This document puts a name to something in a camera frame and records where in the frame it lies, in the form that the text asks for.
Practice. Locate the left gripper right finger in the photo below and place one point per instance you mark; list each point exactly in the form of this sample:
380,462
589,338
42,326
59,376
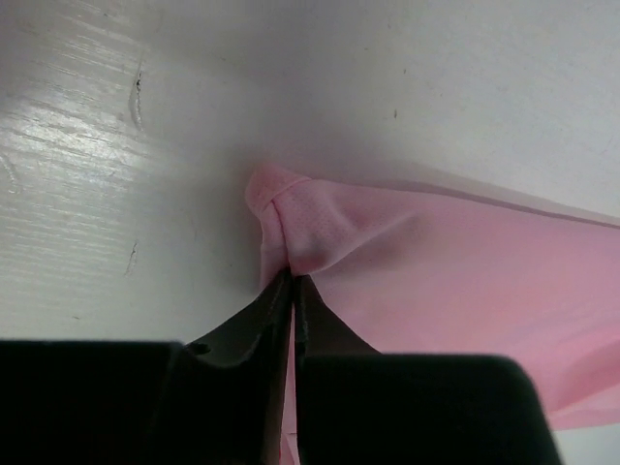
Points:
318,331

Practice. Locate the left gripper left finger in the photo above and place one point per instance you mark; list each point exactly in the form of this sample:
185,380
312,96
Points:
243,363

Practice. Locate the pink t-shirt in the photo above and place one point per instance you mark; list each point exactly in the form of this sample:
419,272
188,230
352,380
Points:
414,272

